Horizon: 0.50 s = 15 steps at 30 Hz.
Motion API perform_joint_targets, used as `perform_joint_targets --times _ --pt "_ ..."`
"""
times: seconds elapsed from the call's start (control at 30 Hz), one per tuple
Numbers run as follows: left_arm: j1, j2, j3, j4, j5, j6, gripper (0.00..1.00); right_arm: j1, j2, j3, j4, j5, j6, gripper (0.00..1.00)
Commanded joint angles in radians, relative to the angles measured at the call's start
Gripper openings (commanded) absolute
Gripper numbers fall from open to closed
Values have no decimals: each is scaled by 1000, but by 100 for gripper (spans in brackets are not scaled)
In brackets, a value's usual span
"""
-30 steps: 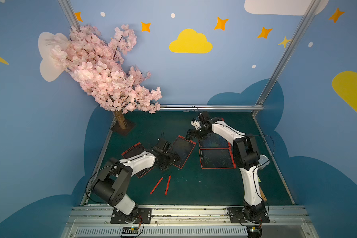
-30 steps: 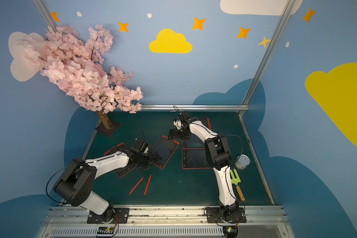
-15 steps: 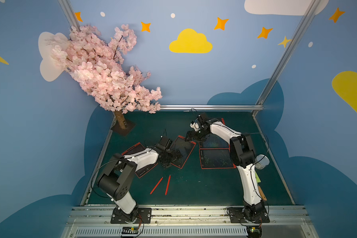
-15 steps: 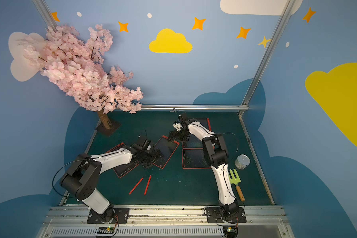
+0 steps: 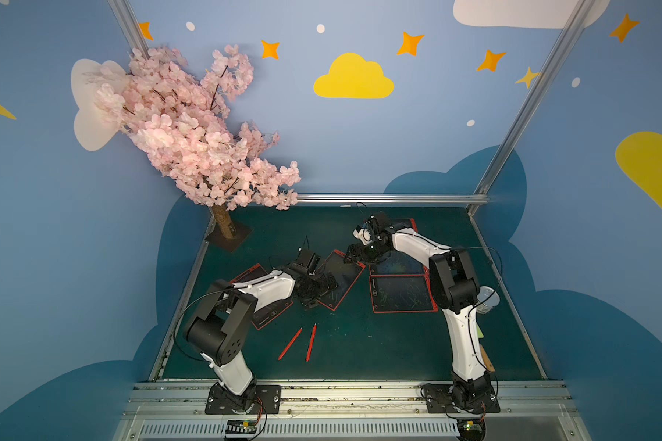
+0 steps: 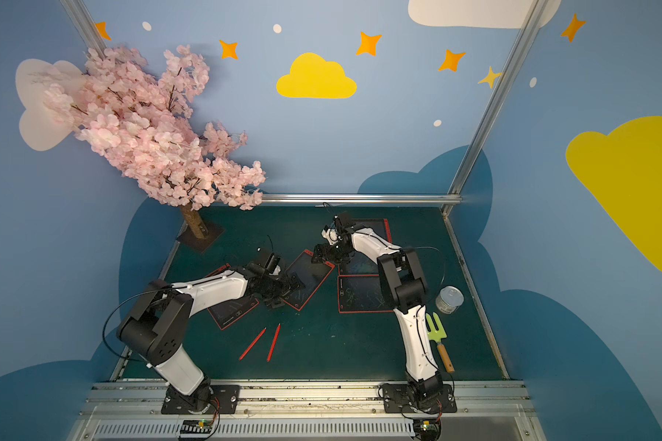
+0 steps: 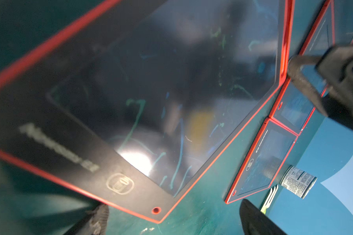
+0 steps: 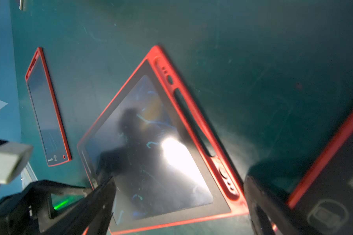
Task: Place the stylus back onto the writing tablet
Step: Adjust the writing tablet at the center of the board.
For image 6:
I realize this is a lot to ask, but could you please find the colourful scribble red writing tablet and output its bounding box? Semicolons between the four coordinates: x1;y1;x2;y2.
338;252;378;276

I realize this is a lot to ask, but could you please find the red stylus pair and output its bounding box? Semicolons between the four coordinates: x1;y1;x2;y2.
383;219;393;243

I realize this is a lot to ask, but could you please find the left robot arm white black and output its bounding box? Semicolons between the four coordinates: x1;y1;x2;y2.
116;250;305;415

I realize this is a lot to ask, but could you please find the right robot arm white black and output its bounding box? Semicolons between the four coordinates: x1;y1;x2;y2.
313;212;444;413

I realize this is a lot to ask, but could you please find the pink cherry blossom tree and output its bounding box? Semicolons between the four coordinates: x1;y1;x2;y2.
37;45;266;241

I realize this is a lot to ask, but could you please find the aluminium back frame bar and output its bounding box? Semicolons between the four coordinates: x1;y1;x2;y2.
263;193;462;206

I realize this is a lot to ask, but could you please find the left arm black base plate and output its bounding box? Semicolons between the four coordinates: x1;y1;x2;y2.
161;382;241;415

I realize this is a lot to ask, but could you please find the green garden fork wooden handle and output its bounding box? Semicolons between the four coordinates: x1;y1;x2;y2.
426;312;455;373

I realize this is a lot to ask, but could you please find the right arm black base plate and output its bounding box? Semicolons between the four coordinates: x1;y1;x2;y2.
378;383;457;415

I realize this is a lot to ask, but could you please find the aluminium front rail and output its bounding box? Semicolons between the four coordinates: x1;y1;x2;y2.
68;380;546;440

